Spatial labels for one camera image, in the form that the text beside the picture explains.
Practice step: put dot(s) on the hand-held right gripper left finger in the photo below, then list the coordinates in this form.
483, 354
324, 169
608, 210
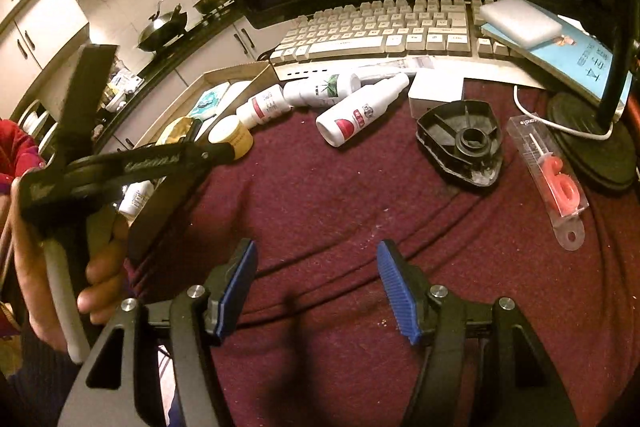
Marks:
235, 292

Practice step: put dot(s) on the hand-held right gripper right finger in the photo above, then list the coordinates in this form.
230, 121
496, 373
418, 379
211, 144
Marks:
400, 292

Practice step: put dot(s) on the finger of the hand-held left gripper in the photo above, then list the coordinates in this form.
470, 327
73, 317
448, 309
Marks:
155, 217
175, 159

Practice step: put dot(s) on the white pill bottle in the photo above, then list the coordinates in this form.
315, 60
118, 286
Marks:
135, 199

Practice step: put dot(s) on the gold foil packet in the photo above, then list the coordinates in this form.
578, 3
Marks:
175, 129

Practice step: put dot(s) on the yellow round jar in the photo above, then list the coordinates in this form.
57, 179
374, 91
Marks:
235, 142

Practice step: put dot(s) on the blue tissue pack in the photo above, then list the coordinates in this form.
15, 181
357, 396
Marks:
207, 102

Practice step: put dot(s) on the white bottle red label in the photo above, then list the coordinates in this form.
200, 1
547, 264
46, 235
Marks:
265, 104

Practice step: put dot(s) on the cardboard box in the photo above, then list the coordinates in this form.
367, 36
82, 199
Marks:
240, 74

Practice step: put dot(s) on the white bottle green label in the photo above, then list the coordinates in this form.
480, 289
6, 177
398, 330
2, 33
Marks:
315, 92

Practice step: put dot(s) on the black plastic housing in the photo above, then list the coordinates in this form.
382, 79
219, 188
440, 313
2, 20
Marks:
435, 127

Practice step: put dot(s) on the white spray bottle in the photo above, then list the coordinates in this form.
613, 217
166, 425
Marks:
345, 119

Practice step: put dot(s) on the clear candle pack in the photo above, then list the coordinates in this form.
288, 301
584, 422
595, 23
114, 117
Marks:
545, 167

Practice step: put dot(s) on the person's left forearm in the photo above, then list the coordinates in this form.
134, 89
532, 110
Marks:
17, 147

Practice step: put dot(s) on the person's left hand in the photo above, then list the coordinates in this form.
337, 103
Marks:
102, 282

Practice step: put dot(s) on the pile of kitchen packets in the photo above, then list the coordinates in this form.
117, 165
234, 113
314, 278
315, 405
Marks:
120, 84

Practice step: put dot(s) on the maroon tablecloth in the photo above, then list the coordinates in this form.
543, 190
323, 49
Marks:
350, 207

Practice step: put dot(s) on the white base cabinet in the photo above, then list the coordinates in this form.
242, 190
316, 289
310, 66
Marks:
225, 42

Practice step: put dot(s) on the black wok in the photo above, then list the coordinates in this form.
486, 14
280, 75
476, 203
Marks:
160, 32

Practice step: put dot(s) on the white slotted tray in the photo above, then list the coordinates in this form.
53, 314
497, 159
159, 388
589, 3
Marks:
300, 69

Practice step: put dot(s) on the person's leg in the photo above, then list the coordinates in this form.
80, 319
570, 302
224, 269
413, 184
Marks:
40, 387

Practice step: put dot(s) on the white charger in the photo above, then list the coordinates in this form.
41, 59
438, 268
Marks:
435, 92

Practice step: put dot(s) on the silver tube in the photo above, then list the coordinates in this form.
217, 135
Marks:
390, 68

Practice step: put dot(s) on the white keyboard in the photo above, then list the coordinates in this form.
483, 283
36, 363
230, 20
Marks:
360, 32

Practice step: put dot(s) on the blue book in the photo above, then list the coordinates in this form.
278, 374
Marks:
575, 57

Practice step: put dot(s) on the white foam block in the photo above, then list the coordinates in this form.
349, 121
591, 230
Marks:
520, 19

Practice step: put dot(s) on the white wall cabinet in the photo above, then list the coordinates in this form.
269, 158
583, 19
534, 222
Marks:
45, 27

